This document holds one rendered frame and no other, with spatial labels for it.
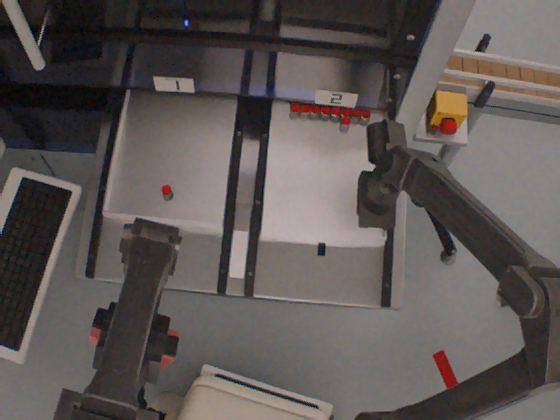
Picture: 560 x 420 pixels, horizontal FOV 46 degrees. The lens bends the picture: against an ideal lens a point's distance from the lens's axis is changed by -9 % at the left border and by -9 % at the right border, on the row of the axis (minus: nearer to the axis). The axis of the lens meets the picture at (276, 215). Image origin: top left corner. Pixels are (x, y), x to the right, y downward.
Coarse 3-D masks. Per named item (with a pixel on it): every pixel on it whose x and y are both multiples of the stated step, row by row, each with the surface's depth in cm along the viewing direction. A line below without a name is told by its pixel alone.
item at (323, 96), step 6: (318, 90) 144; (324, 90) 144; (318, 96) 146; (324, 96) 146; (330, 96) 146; (336, 96) 146; (342, 96) 145; (348, 96) 145; (354, 96) 145; (318, 102) 149; (324, 102) 148; (342, 102) 148; (348, 102) 147; (354, 102) 147
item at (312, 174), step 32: (288, 128) 159; (320, 128) 159; (352, 128) 160; (288, 160) 157; (320, 160) 157; (352, 160) 157; (288, 192) 154; (320, 192) 154; (352, 192) 155; (288, 224) 152; (320, 224) 152; (352, 224) 152
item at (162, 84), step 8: (160, 80) 145; (168, 80) 144; (176, 80) 144; (184, 80) 144; (192, 80) 144; (160, 88) 148; (168, 88) 148; (176, 88) 147; (184, 88) 147; (192, 88) 147
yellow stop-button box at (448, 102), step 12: (444, 84) 148; (432, 96) 151; (444, 96) 147; (456, 96) 147; (432, 108) 150; (444, 108) 146; (456, 108) 146; (432, 120) 150; (444, 120) 148; (456, 120) 148
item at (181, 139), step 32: (128, 96) 160; (160, 96) 161; (192, 96) 161; (224, 96) 161; (128, 128) 158; (160, 128) 158; (192, 128) 158; (224, 128) 159; (128, 160) 155; (160, 160) 155; (192, 160) 156; (224, 160) 156; (128, 192) 153; (160, 192) 153; (192, 192) 153; (224, 192) 150; (192, 224) 150
